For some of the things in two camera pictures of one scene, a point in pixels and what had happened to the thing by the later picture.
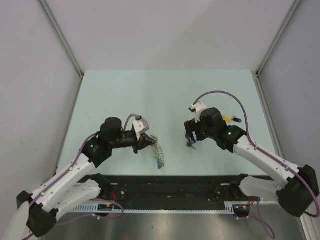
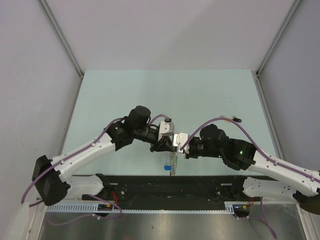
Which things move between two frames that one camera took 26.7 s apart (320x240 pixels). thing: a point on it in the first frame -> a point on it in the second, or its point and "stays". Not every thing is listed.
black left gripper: [144, 141] -> [164, 144]
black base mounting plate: [170, 189] stays
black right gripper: [191, 126] -> [190, 154]
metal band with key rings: [158, 150] -> [173, 160]
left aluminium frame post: [45, 7] stays
